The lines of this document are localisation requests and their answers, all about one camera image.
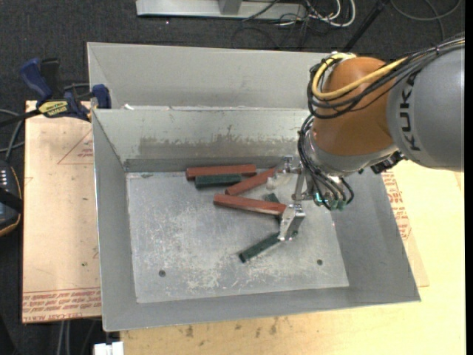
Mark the red-brown flat block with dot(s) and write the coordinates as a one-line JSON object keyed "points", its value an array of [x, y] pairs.
{"points": [[249, 184], [221, 171], [247, 203]]}

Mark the dark green flat block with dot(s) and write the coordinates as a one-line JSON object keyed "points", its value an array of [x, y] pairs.
{"points": [[217, 180], [258, 247], [272, 198]]}

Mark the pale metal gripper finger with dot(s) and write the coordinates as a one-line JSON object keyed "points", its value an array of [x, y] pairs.
{"points": [[290, 223], [289, 164]]}

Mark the black cylinder on white bracket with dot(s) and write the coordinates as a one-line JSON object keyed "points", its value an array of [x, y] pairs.
{"points": [[384, 165]]}

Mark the grey metal bin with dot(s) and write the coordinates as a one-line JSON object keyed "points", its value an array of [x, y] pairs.
{"points": [[184, 235]]}

